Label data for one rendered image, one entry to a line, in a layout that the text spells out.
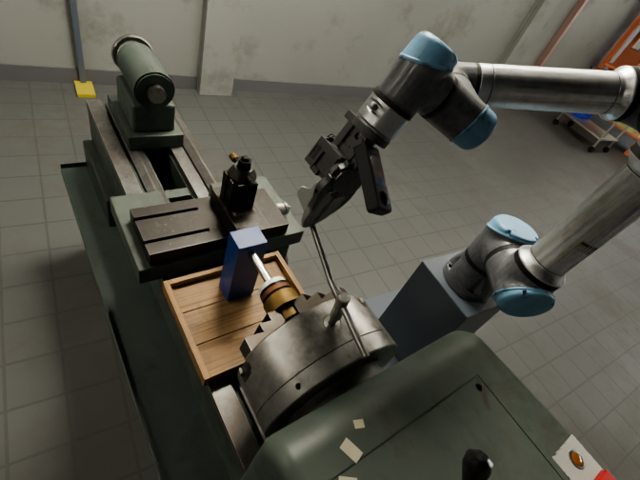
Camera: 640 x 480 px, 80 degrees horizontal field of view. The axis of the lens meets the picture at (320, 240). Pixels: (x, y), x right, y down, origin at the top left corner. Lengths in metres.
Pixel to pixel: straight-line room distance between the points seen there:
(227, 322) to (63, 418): 1.03
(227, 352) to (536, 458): 0.68
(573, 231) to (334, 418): 0.58
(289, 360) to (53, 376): 1.46
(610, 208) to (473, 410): 0.44
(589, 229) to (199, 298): 0.92
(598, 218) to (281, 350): 0.63
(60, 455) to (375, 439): 1.46
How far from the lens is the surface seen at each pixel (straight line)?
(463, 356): 0.79
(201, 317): 1.08
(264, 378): 0.73
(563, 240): 0.91
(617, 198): 0.87
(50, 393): 2.01
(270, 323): 0.83
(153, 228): 1.15
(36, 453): 1.93
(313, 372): 0.68
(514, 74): 0.81
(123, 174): 1.49
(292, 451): 0.59
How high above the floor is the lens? 1.81
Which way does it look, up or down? 43 degrees down
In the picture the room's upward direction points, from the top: 24 degrees clockwise
